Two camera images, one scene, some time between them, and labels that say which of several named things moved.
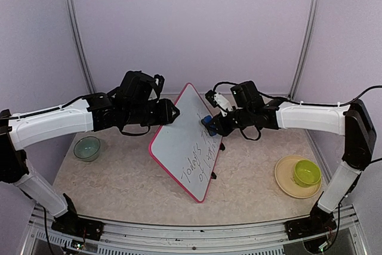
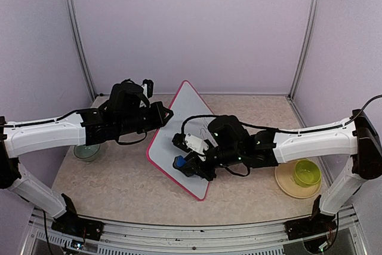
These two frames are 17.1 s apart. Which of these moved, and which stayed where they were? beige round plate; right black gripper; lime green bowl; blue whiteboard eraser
Moved: blue whiteboard eraser; right black gripper
Stayed: lime green bowl; beige round plate
